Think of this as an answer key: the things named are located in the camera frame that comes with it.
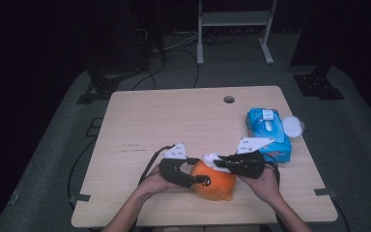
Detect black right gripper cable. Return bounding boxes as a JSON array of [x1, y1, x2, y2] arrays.
[[264, 154, 282, 194]]

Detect white round lid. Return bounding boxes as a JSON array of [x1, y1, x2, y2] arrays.
[[282, 115, 305, 138]]

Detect black floor cable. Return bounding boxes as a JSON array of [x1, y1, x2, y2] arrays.
[[130, 52, 168, 92], [330, 196, 352, 232], [170, 47, 201, 89], [67, 138, 98, 211]]

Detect white metal stand frame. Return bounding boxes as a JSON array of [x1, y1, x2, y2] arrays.
[[196, 0, 278, 67]]

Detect white floor cables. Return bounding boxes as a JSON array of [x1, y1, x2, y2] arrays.
[[165, 31, 199, 52]]

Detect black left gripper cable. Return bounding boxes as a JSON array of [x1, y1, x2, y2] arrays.
[[138, 144, 177, 187]]

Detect black stand base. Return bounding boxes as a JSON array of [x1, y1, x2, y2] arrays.
[[76, 72, 124, 105], [293, 64, 346, 101]]

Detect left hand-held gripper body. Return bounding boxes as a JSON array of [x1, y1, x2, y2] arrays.
[[158, 142, 196, 189]]

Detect orange helmet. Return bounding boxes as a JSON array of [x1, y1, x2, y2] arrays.
[[189, 159, 238, 202]]

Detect blue wet wipe pack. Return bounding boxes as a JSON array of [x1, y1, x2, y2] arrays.
[[245, 107, 293, 163]]

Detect white wet wipe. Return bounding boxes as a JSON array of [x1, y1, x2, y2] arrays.
[[201, 152, 233, 174]]

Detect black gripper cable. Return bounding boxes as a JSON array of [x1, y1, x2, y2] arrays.
[[138, 144, 177, 187], [264, 154, 282, 194]]

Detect grey tape strip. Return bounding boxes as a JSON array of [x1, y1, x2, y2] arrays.
[[69, 193, 92, 205], [313, 188, 338, 198]]

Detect person's right hand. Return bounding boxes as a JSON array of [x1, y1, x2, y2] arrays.
[[238, 167, 283, 206]]

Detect person's left hand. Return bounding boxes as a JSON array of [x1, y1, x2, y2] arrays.
[[138, 165, 182, 199]]

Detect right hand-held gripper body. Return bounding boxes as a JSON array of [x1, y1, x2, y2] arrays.
[[235, 137, 275, 180]]

